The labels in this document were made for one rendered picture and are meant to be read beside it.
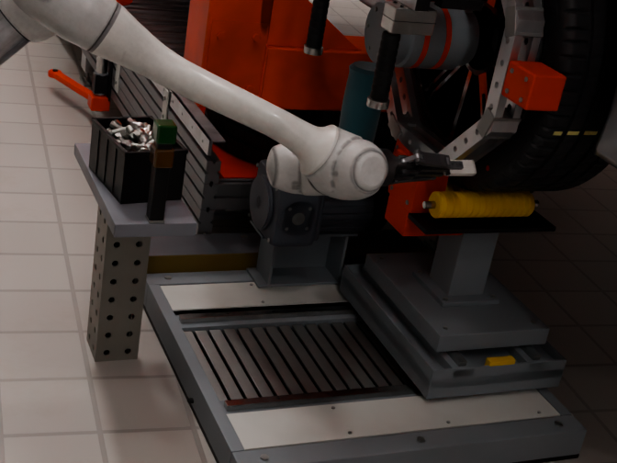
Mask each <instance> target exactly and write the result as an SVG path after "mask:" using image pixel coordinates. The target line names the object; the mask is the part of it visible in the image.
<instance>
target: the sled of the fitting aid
mask: <svg viewBox="0 0 617 463"><path fill-rule="evenodd" d="M364 267H365V264H354V265H344V267H343V271H342V280H341V284H340V291H341V293H342V294H343V295H344V297H346V299H347V300H348V301H349V302H350V304H351V305H352V306H353V308H354V309H355V310H356V311H357V313H358V314H359V315H360V316H361V318H362V319H363V320H364V321H365V323H366V324H367V325H368V327H369V328H370V329H371V330H372V332H373V333H374V334H375V335H376V337H377V338H378V339H379V341H380V342H381V343H382V344H383V346H384V347H385V348H386V349H387V351H388V352H389V353H390V354H391V355H392V356H393V357H394V359H395V360H396V361H397V363H398V364H399V365H400V367H401V368H402V369H403V370H404V372H405V373H406V374H407V375H408V377H409V378H410V379H411V381H412V382H413V383H414V384H415V386H416V387H417V388H418V389H419V391H420V392H421V393H422V395H423V396H424V397H425V398H426V399H427V400H428V399H438V398H447V397H457V396H466V395H477V394H486V393H495V392H505V391H515V390H533V389H542V388H552V387H558V386H559V383H560V380H561V377H562V374H563V371H564V368H565V365H566V361H567V360H566V359H565V358H564V357H563V356H562V355H561V354H560V353H559V352H558V351H557V350H556V349H555V348H554V347H553V346H552V345H550V344H549V343H548V342H547V341H546V343H545V344H534V345H521V346H509V347H497V348H485V349H473V350H461V351H449V352H435V351H434V350H433V348H432V347H431V346H430V345H429V344H428V342H427V341H426V340H425V339H424V338H423V337H422V336H421V334H420V333H419V332H418V331H417V330H416V328H415V327H414V326H413V325H412V324H411V323H410V322H409V320H408V319H407V318H406V317H405V316H404V314H403V313H402V312H401V311H400V310H399V309H398V307H397V306H396V305H395V304H394V303H393V302H392V300H391V299H390V298H389V297H388V296H387V295H386V293H385V292H384V291H383V290H382V289H381V288H380V286H378V284H377V283H376V282H375V281H374V279H373V278H371V277H370V276H369V275H368V273H367V272H366V271H365V269H364Z"/></svg>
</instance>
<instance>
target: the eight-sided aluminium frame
mask: <svg viewBox="0 0 617 463"><path fill-rule="evenodd" d="M501 3H502V7H503V12H504V16H505V29H504V33H503V37H502V41H501V44H500V48H499V55H498V59H497V62H496V66H495V70H494V74H493V77H492V82H491V86H490V89H489V93H488V100H487V104H486V107H485V111H484V114H483V116H482V118H481V119H480V120H479V121H478V122H476V123H475V124H474V125H473V126H471V127H470V128H469V129H467V130H466V131H465V132H463V133H462V134H461V135H460V136H458V137H457V138H456V139H455V140H453V141H452V142H451V143H449V144H447V143H446V142H444V141H443V140H442V139H440V138H439V137H438V136H437V135H435V134H434V133H433V132H432V131H430V130H429V129H428V128H426V127H425V126H424V125H423V124H421V121H420V117H419V112H418V108H417V102H416V97H415V93H414V88H413V83H412V78H411V73H410V68H398V67H395V68H394V71H393V77H392V82H391V86H390V91H389V96H388V99H389V100H390V101H389V106H388V109H387V116H388V124H387V125H388V126H389V128H390V132H391V136H393V137H394V139H395V141H396V140H397V139H399V140H400V142H401V143H402V144H403V145H404V146H405V147H406V148H407V149H408V150H409V151H410V152H412V153H413V151H414V150H420V151H422V152H431V153H438V154H444V155H449V157H450V160H474V161H475V162H477V161H478V160H479V159H481V158H482V157H484V156H485V155H486V154H488V153H489V152H491V151H492V150H493V149H495V148H496V147H498V146H499V145H500V144H502V143H503V142H504V141H506V140H509V139H510V138H511V136H512V135H513V134H515V133H516V132H517V129H518V125H519V124H520V122H521V120H522V119H521V114H522V108H521V107H519V106H518V105H516V104H515V103H513V102H512V101H510V100H509V99H508V98H507V97H505V96H503V95H502V89H503V86H504V82H505V78H506V74H507V71H508V67H509V63H510V61H522V62H535V58H536V55H537V52H538V48H539V44H540V40H541V38H542V37H543V36H544V23H545V21H544V9H543V8H542V6H541V1H540V0H501ZM413 154H414V153H413Z"/></svg>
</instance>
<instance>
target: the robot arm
mask: <svg viewBox="0 0 617 463"><path fill-rule="evenodd" d="M55 34H56V35H58V36H59V37H61V38H63V39H64V40H67V41H69V42H71V43H72V44H74V45H76V46H78V47H80V48H82V49H84V50H86V51H89V52H90V53H92V54H94V55H96V56H99V57H101V58H104V59H106V60H109V61H111V62H114V63H116V64H118V65H121V66H123V67H125V68H127V69H130V70H131V71H133V72H135V73H138V74H140V75H142V76H144V77H146V78H148V79H150V80H152V81H153V82H155V83H157V84H159V85H162V86H164V87H166V88H167V89H169V90H171V91H173V92H175V93H176V94H178V95H180V96H183V97H185V98H187V99H190V100H192V101H194V102H196V103H198V104H199V105H201V106H203V107H207V108H209V109H211V110H213V111H215V112H218V113H219V114H221V115H223V116H225V117H227V118H230V119H233V120H235V121H237V122H239V123H241V124H243V125H245V126H247V127H249V128H251V129H254V130H257V131H259V132H261V133H262V134H264V135H266V136H268V137H269V138H271V139H273V140H275V141H277V142H279V143H280V144H278V145H276V146H274V147H273V148H272V149H271V150H270V152H269V154H268V157H267V161H266V173H267V177H268V180H269V182H270V184H271V186H272V187H274V188H276V189H279V190H282V191H285V192H287V193H291V194H300V195H305V196H329V197H331V198H337V199H341V200H360V199H364V198H369V197H371V196H373V195H374V194H375V193H376V192H377V191H378V190H379V189H380V187H382V186H389V185H394V184H398V183H407V182H418V181H428V180H435V179H436V177H441V176H443V175H444V176H474V175H475V174H476V173H477V169H476V165H475V161H474V160H450V157H449V155H444V154H438V153H431V152H422V151H420V150H414V151H413V153H414V154H413V155H412V156H407V155H399V156H395V155H394V154H393V153H392V152H391V151H390V150H389V149H381V148H378V147H377V146H376V145H374V144H373V143H372V142H370V141H367V140H363V138H362V137H360V136H358V135H355V134H353V133H351V132H349V131H346V130H343V129H340V128H338V127H336V126H334V125H332V124H331V125H328V126H326V127H317V126H314V125H312V124H310V123H308V122H306V121H305V120H303V119H300V118H299V117H297V116H295V115H293V114H291V113H289V112H287V111H285V110H283V109H282V108H280V107H278V106H276V105H274V104H272V103H270V102H268V101H266V100H264V99H262V98H260V97H258V96H256V95H254V94H252V93H250V92H248V91H246V90H244V89H242V88H240V87H238V86H236V85H234V84H232V83H231V82H229V81H227V80H225V79H223V78H221V77H219V76H217V75H215V74H213V73H211V72H209V71H207V70H205V69H203V68H201V67H199V66H197V65H195V64H194V63H192V62H190V61H188V60H187V59H185V58H183V57H181V56H180V55H178V54H177V53H175V52H174V51H172V50H170V49H169V48H168V47H166V46H165V45H164V44H162V43H161V42H160V41H159V40H158V39H156V38H155V37H154V36H153V35H152V34H151V33H150V31H148V30H147V29H146V28H145V27H144V26H143V25H142V24H141V23H140V22H139V21H138V20H137V19H136V18H135V17H134V16H133V15H132V14H131V13H130V12H129V11H128V10H127V9H126V8H125V7H124V6H122V5H121V4H120V3H119V2H117V1H116V0H0V65H2V64H3V63H4V62H6V61H7V60H8V59H9V58H11V57H12V56H13V55H14V54H16V53H17V52H18V51H20V50H21V49H22V48H23V47H25V46H26V45H27V44H28V43H30V42H31V41H32V42H42V41H44V40H47V39H49V38H50V37H52V36H54V35H55Z"/></svg>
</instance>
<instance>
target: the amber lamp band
mask: <svg viewBox="0 0 617 463"><path fill-rule="evenodd" d="M150 162H151V164H152V166H153V167H154V168H173V166H174V149H173V148H172V149H171V150H168V149H157V148H156V146H155V145H154V143H152V144H151V152H150Z"/></svg>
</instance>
